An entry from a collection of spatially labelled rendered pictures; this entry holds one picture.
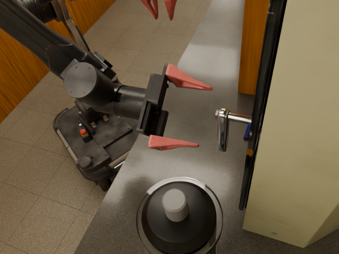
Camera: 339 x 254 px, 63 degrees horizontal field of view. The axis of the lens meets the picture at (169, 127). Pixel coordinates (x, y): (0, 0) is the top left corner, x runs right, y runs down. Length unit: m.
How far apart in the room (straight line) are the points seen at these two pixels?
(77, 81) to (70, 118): 1.46
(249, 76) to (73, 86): 0.47
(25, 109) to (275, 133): 2.36
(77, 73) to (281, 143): 0.30
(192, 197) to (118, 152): 1.28
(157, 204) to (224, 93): 0.51
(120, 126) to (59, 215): 0.63
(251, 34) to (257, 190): 0.38
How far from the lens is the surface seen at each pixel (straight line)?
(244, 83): 0.78
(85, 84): 0.44
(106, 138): 1.67
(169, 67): 0.46
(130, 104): 0.48
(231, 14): 1.14
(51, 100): 2.52
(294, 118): 0.30
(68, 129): 1.85
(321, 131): 0.32
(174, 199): 0.32
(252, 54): 0.72
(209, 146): 0.68
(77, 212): 1.79
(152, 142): 0.44
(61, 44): 0.52
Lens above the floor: 1.50
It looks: 50 degrees down
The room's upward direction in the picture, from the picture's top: 11 degrees counter-clockwise
